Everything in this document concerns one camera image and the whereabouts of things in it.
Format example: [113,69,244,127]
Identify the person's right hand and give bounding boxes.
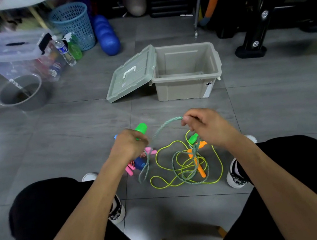
[179,101,243,156]

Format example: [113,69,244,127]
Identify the person's left hand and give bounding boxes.
[107,125,153,170]

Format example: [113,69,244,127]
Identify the navy foam-handled red jump rope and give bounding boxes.
[133,156,148,172]

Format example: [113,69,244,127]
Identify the hot pink skipping rope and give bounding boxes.
[124,162,138,177]

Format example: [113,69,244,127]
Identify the pink-handled red-white braided rope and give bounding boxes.
[139,146,158,159]

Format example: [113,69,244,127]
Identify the green-handled braided jump rope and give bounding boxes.
[129,113,212,194]

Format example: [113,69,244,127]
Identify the orange-handled yellow jump rope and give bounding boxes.
[143,126,226,194]

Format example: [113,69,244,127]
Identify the grey plastic storage box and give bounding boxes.
[144,37,227,106]

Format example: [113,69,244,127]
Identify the person's right forearm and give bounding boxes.
[224,125,317,240]

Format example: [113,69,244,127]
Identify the person's left forearm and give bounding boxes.
[7,156,142,240]

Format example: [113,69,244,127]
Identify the grey-green box lid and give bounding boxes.
[99,44,163,104]

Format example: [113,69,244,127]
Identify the person's right leg black trousers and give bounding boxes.
[202,131,317,240]

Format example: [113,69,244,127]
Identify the person's leg black trousers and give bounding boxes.
[202,131,317,240]
[3,164,157,240]

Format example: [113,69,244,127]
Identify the person's left leg black trousers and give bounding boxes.
[3,164,157,240]

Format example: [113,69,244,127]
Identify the white right shoe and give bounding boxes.
[220,133,265,191]

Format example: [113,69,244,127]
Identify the white shoe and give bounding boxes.
[220,133,265,191]
[80,168,128,229]

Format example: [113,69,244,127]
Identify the white left shoe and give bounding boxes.
[80,168,128,229]

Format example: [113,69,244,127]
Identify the grey metal bowl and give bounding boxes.
[0,71,55,116]

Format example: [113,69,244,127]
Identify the clear water bottle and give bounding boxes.
[51,32,78,69]

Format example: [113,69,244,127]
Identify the green spray bottle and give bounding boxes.
[61,31,84,62]

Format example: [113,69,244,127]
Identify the light blue mesh basket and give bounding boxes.
[47,0,97,56]

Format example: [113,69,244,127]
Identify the beige exercise ball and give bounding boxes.
[124,0,149,19]

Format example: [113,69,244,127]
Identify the clear plastic lidded bin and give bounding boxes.
[0,23,69,91]

